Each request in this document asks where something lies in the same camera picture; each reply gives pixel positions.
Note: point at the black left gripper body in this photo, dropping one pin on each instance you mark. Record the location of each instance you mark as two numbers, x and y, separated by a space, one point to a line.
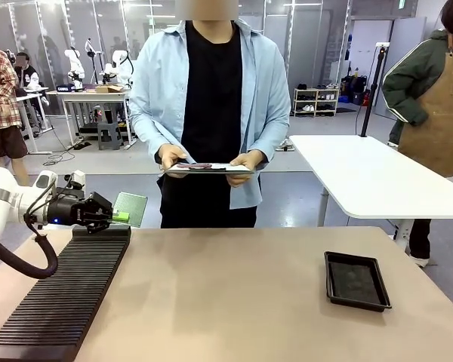
71 210

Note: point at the black green-tipped left gripper finger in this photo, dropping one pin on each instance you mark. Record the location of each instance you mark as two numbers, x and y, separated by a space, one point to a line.
120 213
118 219

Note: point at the green PCB board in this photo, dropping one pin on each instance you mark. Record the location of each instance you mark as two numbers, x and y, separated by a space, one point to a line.
131 208

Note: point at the dark red pen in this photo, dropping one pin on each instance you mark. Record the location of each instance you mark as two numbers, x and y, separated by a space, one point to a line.
193 165

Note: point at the grey clipboard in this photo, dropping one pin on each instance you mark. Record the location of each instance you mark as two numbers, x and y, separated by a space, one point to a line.
209 169

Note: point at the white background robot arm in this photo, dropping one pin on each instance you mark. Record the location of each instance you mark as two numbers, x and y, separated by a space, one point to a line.
75 69
117 68

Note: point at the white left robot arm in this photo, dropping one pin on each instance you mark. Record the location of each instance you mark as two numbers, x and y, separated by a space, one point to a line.
2 200

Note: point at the black slotted PCB rack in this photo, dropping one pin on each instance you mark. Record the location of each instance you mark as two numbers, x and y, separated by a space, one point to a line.
60 294

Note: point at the person's right hand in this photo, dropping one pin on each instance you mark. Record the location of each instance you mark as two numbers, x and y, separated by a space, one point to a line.
172 155

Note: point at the person's left hand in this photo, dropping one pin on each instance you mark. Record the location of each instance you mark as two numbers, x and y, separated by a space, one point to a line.
244 166

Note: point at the grey step stool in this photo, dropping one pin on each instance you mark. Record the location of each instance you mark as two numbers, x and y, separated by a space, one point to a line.
109 136

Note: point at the white side table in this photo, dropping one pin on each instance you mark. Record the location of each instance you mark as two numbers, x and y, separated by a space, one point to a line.
377 177

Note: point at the white background workbench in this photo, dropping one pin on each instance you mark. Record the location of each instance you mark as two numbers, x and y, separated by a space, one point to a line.
92 109

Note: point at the white background desk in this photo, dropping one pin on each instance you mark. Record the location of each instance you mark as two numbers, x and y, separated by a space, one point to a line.
30 113

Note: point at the black plastic tray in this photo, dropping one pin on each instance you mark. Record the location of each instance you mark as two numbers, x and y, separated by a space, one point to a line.
356 281

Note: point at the person in plaid shirt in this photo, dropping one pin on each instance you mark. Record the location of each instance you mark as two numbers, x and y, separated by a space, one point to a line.
2 109

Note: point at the person in brown apron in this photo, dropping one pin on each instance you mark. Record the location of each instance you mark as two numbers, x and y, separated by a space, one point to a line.
428 105

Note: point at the cardboard box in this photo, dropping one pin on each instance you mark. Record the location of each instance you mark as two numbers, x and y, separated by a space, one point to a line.
110 89

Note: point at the person in light blue shirt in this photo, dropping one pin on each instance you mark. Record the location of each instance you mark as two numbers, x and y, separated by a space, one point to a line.
211 120

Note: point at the seated person in black jacket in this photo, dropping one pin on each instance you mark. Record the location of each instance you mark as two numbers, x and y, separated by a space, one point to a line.
28 77

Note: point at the wooden shoe shelf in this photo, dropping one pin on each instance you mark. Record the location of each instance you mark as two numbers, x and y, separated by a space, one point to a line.
316 101

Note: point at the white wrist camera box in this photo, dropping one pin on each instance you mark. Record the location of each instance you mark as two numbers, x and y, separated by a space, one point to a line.
76 179

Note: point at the black camera pole stand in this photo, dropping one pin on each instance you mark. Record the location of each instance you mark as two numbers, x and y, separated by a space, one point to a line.
373 88

